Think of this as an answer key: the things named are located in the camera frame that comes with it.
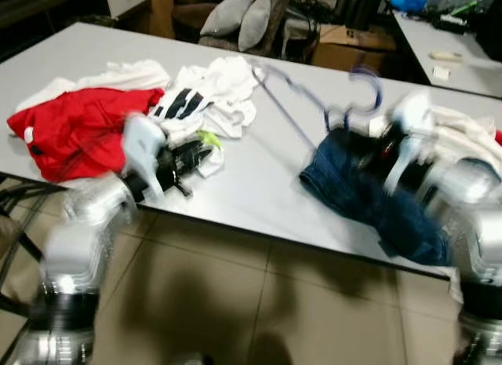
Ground red shirt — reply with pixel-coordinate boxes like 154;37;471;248
6;86;167;184

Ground blue wire clothes hanger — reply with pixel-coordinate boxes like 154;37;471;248
249;59;385;150

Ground cardboard box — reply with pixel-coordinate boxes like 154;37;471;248
312;24;397;74

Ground brown armchair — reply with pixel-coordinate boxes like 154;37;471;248
171;0;295;52

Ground blue denim shorts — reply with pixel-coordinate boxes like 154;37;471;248
300;130;456;268

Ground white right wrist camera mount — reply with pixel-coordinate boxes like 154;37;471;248
384;89;436;193

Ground beige remote control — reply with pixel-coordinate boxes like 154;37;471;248
430;51;464;63

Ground cream white garment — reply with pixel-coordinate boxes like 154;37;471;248
427;106;502;173

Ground black bag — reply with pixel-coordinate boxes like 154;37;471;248
424;0;502;32

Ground black table frame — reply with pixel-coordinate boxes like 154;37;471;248
0;173;67;319

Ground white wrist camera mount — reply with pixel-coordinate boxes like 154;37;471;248
122;114;169;199
384;89;436;193

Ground white shirt green black print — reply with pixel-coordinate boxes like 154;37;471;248
149;55;260;177

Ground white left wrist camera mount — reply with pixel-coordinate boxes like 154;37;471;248
122;114;169;199

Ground grey pillow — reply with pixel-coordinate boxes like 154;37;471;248
238;0;271;52
200;0;256;38

